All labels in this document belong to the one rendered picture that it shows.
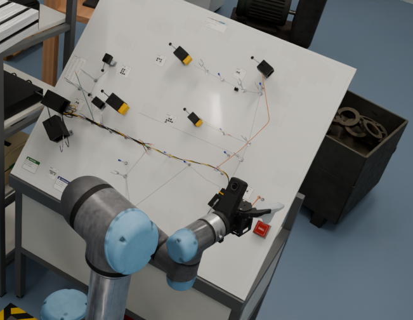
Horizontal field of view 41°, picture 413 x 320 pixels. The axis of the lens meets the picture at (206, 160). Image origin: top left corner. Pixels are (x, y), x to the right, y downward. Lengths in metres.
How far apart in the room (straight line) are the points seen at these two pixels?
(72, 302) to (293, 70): 1.35
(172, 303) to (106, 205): 1.47
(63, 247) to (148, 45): 1.02
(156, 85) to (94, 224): 1.42
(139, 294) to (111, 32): 1.18
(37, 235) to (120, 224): 1.77
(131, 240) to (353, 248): 3.12
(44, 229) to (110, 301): 1.56
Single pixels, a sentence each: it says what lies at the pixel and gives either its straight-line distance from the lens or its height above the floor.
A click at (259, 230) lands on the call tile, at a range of 2.20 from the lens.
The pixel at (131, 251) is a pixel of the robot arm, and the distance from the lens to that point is 1.08.
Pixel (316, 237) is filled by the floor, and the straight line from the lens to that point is 4.02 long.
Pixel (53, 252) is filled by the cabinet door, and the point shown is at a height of 0.49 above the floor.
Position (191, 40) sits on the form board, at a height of 1.54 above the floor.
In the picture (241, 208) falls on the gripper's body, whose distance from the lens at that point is 1.49.
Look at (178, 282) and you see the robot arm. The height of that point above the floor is 1.44.
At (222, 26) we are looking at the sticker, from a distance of 2.45.
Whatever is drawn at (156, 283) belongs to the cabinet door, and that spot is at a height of 0.66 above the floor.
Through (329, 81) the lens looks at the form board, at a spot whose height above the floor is 1.58.
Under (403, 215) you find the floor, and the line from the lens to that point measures 4.61.
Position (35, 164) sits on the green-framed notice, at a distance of 2.59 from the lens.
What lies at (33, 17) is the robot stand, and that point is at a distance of 1.26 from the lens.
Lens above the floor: 2.53
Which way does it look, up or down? 35 degrees down
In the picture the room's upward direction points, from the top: 14 degrees clockwise
